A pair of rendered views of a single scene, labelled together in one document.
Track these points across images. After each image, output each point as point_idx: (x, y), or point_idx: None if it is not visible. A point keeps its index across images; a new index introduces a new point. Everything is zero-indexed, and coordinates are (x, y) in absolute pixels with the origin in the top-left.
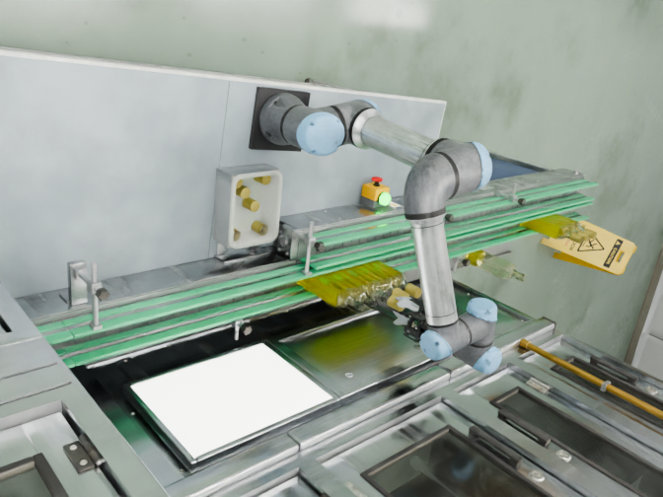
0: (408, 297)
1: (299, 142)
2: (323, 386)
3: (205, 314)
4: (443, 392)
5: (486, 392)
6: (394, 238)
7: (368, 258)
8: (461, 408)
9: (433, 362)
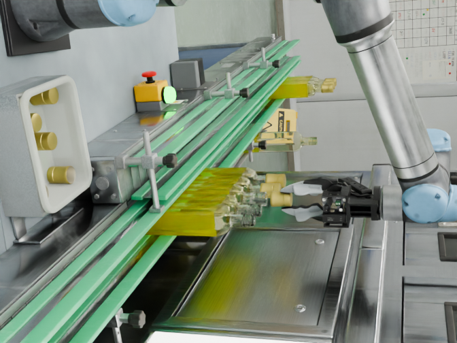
0: (298, 182)
1: (105, 11)
2: (294, 337)
3: (64, 328)
4: (400, 273)
5: (425, 252)
6: (197, 139)
7: (198, 168)
8: (435, 278)
9: (351, 249)
